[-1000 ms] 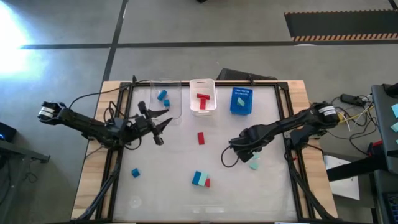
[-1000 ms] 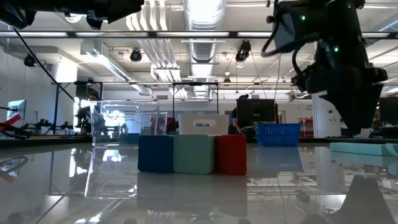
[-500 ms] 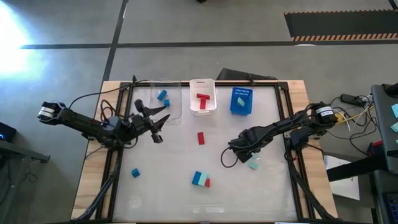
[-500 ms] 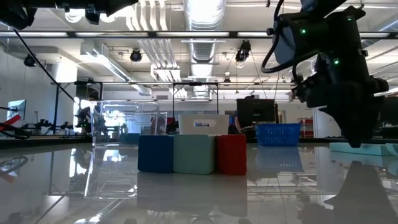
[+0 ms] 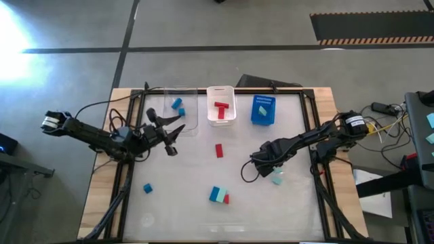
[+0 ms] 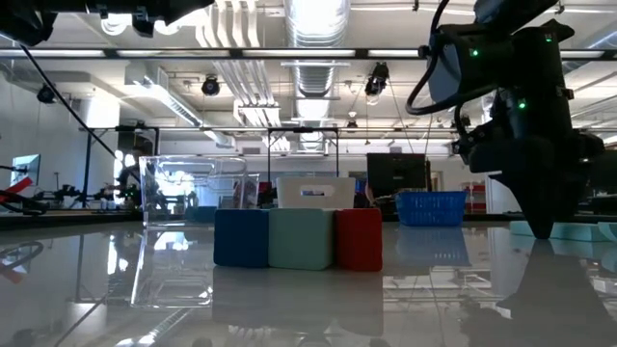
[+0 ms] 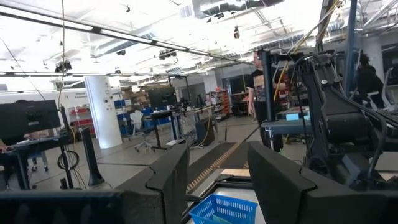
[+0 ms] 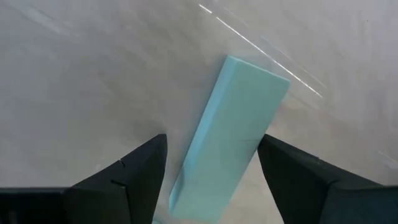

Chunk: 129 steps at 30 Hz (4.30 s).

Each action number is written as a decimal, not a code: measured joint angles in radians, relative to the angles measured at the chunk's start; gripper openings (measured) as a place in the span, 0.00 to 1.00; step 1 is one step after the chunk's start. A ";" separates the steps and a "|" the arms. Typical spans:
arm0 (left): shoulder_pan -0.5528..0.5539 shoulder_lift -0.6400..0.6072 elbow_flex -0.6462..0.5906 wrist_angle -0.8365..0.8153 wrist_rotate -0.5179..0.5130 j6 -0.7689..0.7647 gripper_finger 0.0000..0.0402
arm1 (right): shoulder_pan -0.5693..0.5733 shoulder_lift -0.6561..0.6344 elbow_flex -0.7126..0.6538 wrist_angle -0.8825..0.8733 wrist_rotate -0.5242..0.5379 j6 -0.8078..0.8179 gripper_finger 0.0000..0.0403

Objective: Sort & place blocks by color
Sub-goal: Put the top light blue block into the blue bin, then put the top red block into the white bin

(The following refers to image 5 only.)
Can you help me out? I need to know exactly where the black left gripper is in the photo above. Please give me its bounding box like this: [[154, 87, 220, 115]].
[[140, 107, 186, 157]]

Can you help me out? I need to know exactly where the clear plastic bin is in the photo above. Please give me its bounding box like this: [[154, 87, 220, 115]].
[[161, 86, 200, 134]]

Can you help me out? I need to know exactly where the blue plastic basket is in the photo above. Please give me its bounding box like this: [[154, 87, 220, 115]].
[[250, 94, 277, 126]]

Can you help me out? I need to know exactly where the white plastic bin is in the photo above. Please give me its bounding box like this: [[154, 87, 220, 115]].
[[206, 85, 237, 127]]

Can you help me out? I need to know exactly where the black flat panel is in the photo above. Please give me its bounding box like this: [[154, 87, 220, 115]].
[[236, 73, 303, 89]]

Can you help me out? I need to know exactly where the white paper sheet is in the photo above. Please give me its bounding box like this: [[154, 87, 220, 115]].
[[352, 168, 393, 219]]

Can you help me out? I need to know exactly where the black power brick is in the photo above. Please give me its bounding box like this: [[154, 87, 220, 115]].
[[371, 102, 391, 115]]

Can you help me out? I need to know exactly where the black cart leg bar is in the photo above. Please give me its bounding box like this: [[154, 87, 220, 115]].
[[355, 169, 425, 199]]

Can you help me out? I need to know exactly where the red clamp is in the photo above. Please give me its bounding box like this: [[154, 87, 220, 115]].
[[401, 152, 418, 171]]

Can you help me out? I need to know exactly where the black side cart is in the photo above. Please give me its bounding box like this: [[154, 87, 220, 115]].
[[405, 90, 434, 190]]

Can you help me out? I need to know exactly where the black storage crate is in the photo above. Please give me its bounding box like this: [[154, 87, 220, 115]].
[[405, 184, 434, 244]]

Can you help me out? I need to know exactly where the black device with blue light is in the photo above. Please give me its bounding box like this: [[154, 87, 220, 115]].
[[0, 132, 20, 156]]

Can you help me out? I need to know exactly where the black hazard striped floor mat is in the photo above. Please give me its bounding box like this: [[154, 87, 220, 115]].
[[310, 9, 434, 46]]

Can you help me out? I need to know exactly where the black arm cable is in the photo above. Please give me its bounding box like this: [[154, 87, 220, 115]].
[[74, 81, 150, 119], [240, 160, 262, 184]]

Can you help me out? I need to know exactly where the black metal rig frame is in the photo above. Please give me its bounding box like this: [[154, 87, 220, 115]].
[[77, 81, 370, 242]]

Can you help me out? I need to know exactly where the yellow cable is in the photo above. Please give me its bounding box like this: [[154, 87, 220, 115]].
[[366, 115, 410, 136]]

